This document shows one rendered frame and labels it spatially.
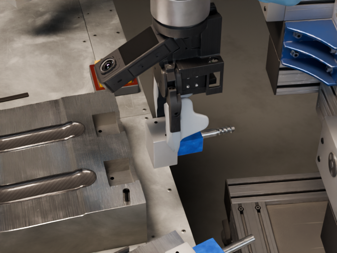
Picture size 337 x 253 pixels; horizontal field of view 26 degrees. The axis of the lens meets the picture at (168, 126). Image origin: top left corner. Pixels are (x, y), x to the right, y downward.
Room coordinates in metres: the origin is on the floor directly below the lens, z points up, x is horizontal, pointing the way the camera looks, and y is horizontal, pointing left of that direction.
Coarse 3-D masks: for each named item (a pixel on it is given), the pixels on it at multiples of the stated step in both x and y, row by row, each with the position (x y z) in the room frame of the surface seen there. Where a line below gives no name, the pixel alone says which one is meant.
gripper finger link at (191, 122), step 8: (184, 104) 0.75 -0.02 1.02; (192, 104) 0.75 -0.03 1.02; (168, 112) 0.73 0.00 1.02; (184, 112) 0.75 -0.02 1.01; (192, 112) 0.75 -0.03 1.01; (168, 120) 0.73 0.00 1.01; (184, 120) 0.74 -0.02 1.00; (192, 120) 0.75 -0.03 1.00; (200, 120) 0.75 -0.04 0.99; (208, 120) 0.75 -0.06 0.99; (168, 128) 0.73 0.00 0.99; (184, 128) 0.74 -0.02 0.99; (192, 128) 0.74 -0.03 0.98; (200, 128) 0.75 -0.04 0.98; (168, 136) 0.73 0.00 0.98; (176, 136) 0.73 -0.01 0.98; (184, 136) 0.74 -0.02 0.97; (168, 144) 0.74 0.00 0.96; (176, 144) 0.73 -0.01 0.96
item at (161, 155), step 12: (156, 120) 0.79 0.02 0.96; (156, 132) 0.76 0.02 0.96; (204, 132) 0.79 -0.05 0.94; (216, 132) 0.79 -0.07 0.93; (228, 132) 0.79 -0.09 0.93; (156, 144) 0.74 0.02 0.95; (180, 144) 0.76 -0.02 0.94; (192, 144) 0.76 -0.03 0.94; (156, 156) 0.74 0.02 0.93; (168, 156) 0.75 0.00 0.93
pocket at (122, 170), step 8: (112, 160) 0.78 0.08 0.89; (120, 160) 0.78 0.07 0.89; (128, 160) 0.78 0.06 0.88; (112, 168) 0.78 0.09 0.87; (120, 168) 0.78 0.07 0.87; (128, 168) 0.78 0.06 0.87; (112, 176) 0.77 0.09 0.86; (120, 176) 0.77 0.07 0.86; (128, 176) 0.77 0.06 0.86; (136, 176) 0.76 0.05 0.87; (112, 184) 0.75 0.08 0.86; (120, 184) 0.75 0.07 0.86
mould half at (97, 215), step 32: (96, 96) 0.92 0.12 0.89; (0, 128) 0.85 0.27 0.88; (32, 128) 0.85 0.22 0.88; (0, 160) 0.78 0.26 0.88; (32, 160) 0.78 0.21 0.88; (64, 160) 0.78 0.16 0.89; (96, 160) 0.78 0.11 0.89; (96, 192) 0.71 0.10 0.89; (0, 224) 0.66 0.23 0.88; (32, 224) 0.66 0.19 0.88; (64, 224) 0.66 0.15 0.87; (96, 224) 0.67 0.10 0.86; (128, 224) 0.68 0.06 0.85
